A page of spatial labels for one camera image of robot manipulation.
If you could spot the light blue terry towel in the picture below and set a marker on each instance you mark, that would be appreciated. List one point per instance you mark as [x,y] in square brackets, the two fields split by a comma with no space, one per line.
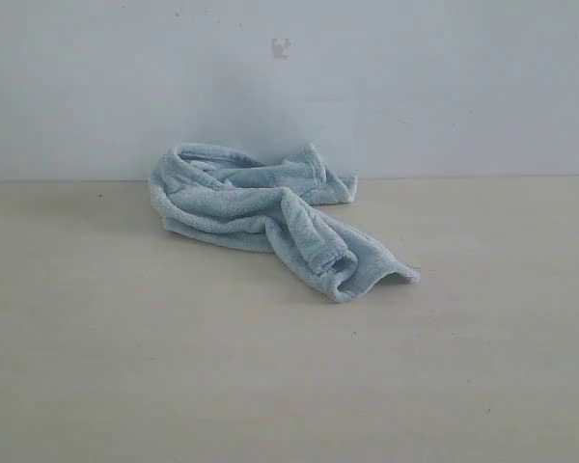
[224,197]

